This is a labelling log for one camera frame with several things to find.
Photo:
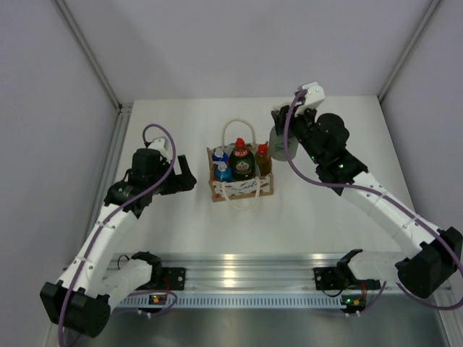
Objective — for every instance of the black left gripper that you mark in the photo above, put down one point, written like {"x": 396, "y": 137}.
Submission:
{"x": 183, "y": 182}

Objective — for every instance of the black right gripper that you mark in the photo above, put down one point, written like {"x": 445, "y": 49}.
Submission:
{"x": 279, "y": 117}

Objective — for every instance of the grey-green pump soap bottle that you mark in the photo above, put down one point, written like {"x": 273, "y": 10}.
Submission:
{"x": 276, "y": 145}

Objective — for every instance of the blue orange pump bottle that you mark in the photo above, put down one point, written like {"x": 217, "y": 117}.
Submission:
{"x": 223, "y": 172}

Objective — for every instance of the yellow dish soap bottle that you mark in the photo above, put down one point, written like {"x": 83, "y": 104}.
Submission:
{"x": 263, "y": 160}

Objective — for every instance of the large green dish soap bottle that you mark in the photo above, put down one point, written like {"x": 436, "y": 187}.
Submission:
{"x": 242, "y": 161}

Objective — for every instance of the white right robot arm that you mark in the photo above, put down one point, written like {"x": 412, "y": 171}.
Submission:
{"x": 427, "y": 255}

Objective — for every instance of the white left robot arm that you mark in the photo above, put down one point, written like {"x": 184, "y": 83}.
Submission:
{"x": 84, "y": 296}

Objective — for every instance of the burlap watermelon canvas bag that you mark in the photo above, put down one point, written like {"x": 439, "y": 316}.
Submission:
{"x": 241, "y": 195}

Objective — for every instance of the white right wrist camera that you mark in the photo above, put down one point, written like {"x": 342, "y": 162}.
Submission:
{"x": 313, "y": 97}

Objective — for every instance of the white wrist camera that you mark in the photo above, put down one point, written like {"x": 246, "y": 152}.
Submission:
{"x": 161, "y": 144}
{"x": 313, "y": 97}

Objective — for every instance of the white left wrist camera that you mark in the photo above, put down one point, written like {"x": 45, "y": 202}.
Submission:
{"x": 161, "y": 144}

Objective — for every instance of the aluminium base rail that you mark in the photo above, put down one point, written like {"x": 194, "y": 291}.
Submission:
{"x": 220, "y": 273}

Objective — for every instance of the white slotted cable duct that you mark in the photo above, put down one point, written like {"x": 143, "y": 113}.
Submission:
{"x": 183, "y": 300}

